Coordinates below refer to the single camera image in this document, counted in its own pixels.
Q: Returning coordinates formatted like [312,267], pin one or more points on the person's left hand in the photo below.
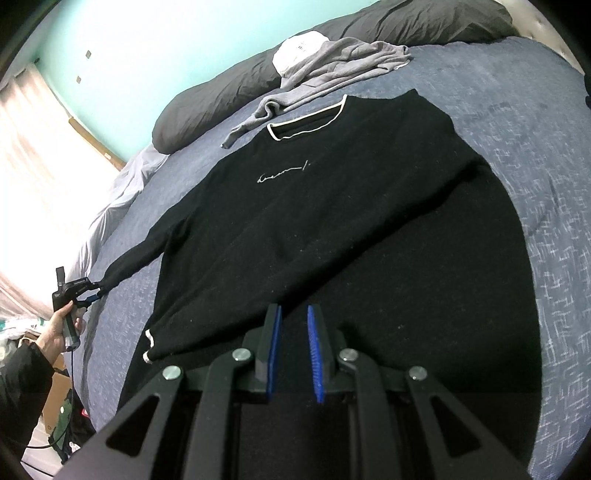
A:
[53,332]

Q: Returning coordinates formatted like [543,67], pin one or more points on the pink curtain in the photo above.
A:
[37,184]

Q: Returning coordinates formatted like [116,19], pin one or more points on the dark grey duvet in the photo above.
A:
[207,110]

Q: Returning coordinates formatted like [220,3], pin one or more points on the grey hoodie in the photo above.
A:
[337,64]

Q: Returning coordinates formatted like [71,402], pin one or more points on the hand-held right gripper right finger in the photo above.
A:
[316,355]

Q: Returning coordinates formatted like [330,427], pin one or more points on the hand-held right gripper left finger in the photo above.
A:
[275,350]

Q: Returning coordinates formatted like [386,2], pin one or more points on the white garment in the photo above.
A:
[293,55]

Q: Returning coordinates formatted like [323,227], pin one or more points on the wooden board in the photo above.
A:
[92,138]

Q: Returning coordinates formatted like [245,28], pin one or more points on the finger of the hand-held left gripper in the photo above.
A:
[93,285]
[91,300]

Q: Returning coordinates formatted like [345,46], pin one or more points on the cardboard box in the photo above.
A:
[57,387]

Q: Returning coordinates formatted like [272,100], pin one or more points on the light grey blanket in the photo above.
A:
[120,194]

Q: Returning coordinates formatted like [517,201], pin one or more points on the person's left forearm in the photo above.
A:
[23,392]

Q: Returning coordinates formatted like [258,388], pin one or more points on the cream tufted headboard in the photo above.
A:
[545,23]

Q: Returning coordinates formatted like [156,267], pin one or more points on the black sweater with white trim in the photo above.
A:
[346,221]

